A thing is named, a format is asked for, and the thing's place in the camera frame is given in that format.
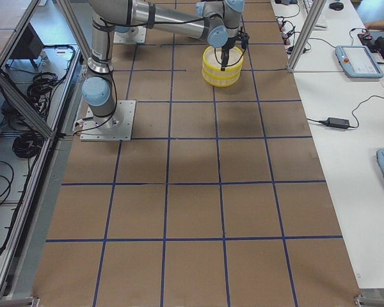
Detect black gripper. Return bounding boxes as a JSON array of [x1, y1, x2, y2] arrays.
[[221, 27, 249, 71]]

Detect yellow bamboo steamer layer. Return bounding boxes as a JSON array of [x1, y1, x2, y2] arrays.
[[202, 67, 241, 88], [202, 46, 243, 72]]

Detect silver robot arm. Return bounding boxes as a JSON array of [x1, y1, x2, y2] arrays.
[[82, 1, 249, 129]]

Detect white keyboard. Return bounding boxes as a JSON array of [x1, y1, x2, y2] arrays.
[[302, 0, 328, 31]]

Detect black computer mouse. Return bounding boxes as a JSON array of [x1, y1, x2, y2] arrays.
[[329, 1, 344, 11]]

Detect black power adapter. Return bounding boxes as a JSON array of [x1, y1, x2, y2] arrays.
[[318, 117, 351, 130]]

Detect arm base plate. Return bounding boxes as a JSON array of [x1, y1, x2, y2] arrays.
[[79, 100, 136, 141], [113, 24, 147, 45]]

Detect aluminium frame post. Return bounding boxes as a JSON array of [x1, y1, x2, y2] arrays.
[[287, 17, 314, 72]]

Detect coiled black cables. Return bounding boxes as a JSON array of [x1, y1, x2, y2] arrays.
[[12, 131, 44, 159]]

